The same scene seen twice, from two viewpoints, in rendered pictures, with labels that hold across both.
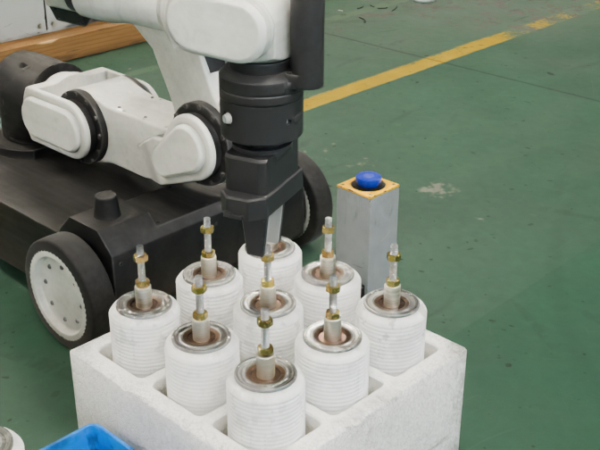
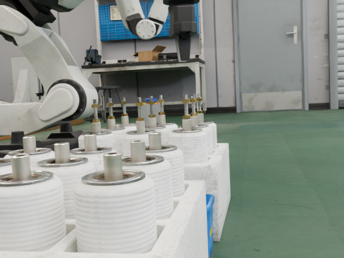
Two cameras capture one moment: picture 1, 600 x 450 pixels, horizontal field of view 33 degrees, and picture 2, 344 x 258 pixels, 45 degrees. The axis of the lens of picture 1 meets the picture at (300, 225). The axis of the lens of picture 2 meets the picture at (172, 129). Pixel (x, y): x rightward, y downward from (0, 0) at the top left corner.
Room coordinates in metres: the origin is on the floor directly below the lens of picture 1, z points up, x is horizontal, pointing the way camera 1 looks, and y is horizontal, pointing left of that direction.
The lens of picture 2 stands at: (0.17, 0.62, 0.35)
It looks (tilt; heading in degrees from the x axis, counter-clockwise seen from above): 5 degrees down; 328
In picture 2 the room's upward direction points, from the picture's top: 3 degrees counter-clockwise
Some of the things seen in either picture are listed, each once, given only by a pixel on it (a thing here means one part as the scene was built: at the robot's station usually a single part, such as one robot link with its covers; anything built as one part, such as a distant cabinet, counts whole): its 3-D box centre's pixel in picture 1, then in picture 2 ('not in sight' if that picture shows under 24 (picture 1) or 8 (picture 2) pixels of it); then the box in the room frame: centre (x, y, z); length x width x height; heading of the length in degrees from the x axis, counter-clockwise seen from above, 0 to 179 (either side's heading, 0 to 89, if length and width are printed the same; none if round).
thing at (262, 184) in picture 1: (260, 146); (180, 10); (1.01, 0.04, 0.54); 0.13 x 0.10 x 0.12; 155
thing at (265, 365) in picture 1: (265, 365); (187, 126); (1.01, 0.04, 0.26); 0.02 x 0.02 x 0.03
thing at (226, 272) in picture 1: (209, 274); (111, 129); (1.26, 0.13, 0.25); 0.08 x 0.08 x 0.01
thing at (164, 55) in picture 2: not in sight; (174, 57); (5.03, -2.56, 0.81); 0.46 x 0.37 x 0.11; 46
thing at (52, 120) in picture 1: (93, 112); not in sight; (1.87, 0.40, 0.28); 0.21 x 0.20 x 0.13; 46
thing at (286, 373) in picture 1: (265, 374); (187, 131); (1.01, 0.04, 0.25); 0.08 x 0.08 x 0.01
